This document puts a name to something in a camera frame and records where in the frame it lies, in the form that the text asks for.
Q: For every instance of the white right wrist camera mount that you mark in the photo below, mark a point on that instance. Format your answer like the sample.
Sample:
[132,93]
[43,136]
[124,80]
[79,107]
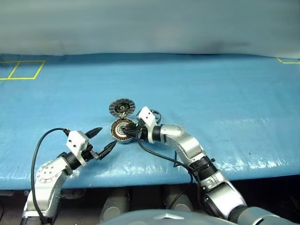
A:
[146,114]

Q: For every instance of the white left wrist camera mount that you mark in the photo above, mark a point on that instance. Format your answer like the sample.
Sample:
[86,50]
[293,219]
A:
[76,140]

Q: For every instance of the grey robot torso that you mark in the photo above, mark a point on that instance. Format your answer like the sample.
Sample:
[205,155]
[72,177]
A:
[187,219]

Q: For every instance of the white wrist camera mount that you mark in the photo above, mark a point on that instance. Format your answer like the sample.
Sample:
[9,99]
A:
[146,114]
[76,140]

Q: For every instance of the white backdrop sheet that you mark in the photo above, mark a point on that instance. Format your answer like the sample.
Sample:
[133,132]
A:
[140,25]

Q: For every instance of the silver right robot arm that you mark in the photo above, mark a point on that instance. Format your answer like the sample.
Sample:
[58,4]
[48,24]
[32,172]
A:
[187,145]

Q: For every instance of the dark grey rounded cylinder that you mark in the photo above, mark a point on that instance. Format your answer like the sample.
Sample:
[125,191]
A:
[114,206]
[179,201]

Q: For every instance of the blue table cover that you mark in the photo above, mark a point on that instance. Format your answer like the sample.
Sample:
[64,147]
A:
[211,93]

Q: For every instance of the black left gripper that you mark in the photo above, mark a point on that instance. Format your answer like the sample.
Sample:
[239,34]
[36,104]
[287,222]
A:
[89,152]

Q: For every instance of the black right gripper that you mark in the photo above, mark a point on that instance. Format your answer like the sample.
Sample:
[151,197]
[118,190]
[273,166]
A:
[142,131]

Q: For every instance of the grey round motor housing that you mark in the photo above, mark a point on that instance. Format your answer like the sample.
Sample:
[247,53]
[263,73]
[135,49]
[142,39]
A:
[116,137]

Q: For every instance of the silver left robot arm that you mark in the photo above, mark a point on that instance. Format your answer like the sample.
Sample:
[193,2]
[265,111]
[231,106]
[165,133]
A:
[47,173]

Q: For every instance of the silver motor rotor disc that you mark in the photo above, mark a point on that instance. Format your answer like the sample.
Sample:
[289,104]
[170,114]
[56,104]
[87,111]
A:
[120,106]

